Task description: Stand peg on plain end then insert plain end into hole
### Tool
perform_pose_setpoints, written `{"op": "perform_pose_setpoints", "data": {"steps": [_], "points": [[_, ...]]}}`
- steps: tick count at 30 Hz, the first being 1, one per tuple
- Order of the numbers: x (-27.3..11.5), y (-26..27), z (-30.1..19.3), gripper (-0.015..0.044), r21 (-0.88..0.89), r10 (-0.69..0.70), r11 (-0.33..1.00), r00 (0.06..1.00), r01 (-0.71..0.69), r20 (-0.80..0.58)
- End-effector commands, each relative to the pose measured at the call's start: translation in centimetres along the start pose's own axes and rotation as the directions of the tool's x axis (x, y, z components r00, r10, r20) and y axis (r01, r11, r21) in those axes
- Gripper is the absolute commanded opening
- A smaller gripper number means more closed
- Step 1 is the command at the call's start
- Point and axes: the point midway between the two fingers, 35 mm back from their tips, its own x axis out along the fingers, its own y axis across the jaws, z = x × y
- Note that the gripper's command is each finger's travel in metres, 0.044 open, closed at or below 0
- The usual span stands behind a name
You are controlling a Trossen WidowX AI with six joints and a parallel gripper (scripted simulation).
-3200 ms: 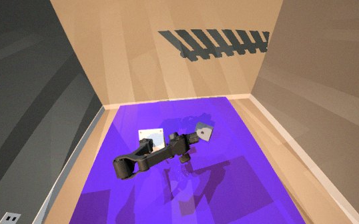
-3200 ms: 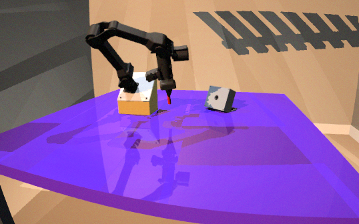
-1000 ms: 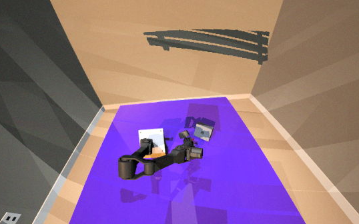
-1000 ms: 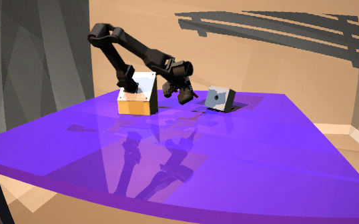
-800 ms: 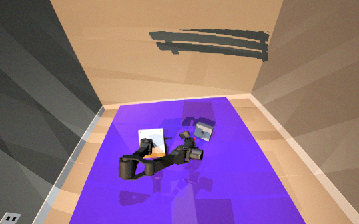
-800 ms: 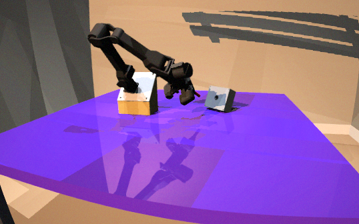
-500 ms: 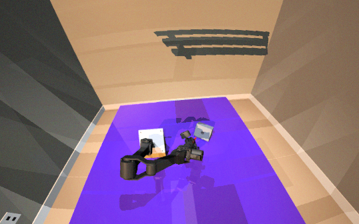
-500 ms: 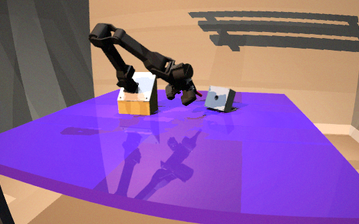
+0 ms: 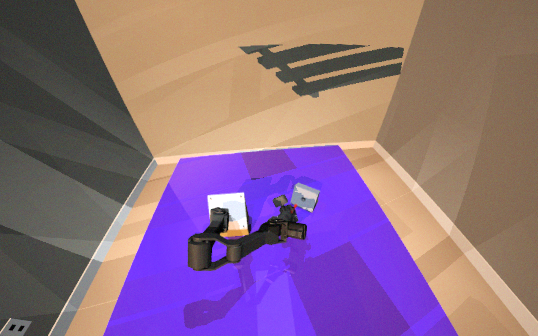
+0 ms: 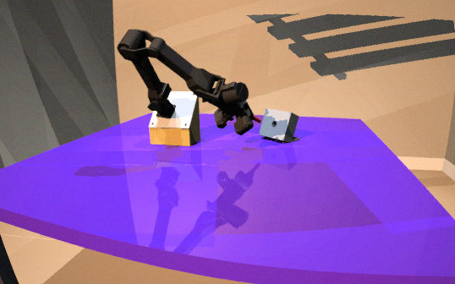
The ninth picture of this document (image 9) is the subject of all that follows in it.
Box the grey sloped panel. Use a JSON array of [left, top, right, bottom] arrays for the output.
[[290, 182, 320, 212]]

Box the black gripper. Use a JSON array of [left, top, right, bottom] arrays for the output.
[[272, 194, 298, 224]]

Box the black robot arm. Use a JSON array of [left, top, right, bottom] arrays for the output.
[[187, 207, 307, 271]]

